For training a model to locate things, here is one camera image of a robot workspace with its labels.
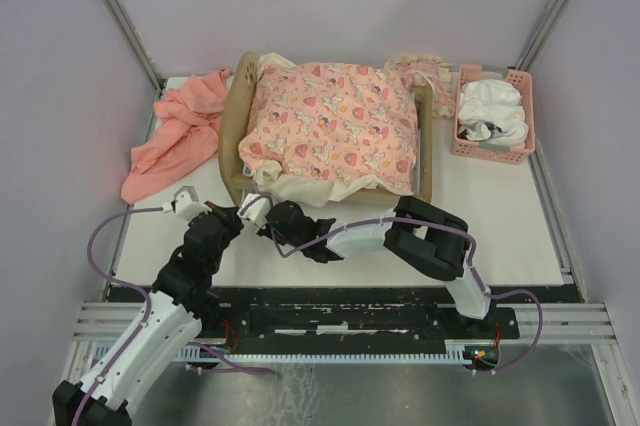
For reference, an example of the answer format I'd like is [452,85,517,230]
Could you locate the wooden striped pet bed frame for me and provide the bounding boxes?
[218,51,433,205]

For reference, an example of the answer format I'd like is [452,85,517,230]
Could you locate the pink plastic basket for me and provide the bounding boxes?
[451,64,536,164]

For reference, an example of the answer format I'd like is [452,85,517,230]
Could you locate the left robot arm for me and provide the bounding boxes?
[52,200,243,425]

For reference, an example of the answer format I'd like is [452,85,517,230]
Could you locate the aluminium frame post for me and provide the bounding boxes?
[516,0,572,72]
[102,0,165,91]

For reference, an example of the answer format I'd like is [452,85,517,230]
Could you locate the white slotted cable duct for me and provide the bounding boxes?
[94,338,501,365]

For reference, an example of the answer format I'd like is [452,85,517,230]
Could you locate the white cloth in basket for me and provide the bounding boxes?
[457,79,529,148]

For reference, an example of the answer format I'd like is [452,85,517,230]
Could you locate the pink unicorn print mattress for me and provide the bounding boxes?
[238,53,418,206]

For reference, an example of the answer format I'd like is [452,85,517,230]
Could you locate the left aluminium frame post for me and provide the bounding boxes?
[102,0,165,91]

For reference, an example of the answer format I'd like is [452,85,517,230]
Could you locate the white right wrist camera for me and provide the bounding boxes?
[238,193,274,228]

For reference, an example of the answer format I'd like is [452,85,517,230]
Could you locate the right aluminium frame post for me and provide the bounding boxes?
[516,0,572,72]

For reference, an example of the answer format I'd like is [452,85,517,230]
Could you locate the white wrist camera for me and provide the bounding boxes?
[238,193,274,228]
[162,186,210,222]

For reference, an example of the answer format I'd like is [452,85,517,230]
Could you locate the salmon pink cloth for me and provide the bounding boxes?
[121,68,231,205]

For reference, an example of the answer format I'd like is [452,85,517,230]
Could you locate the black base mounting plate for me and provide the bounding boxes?
[200,287,520,355]

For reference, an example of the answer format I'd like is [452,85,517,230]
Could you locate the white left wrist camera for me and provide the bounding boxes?
[162,186,210,222]

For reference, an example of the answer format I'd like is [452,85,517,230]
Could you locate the small pink frilled pillow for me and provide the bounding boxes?
[385,55,455,118]

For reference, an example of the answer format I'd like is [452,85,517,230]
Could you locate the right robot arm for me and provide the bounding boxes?
[239,194,495,337]

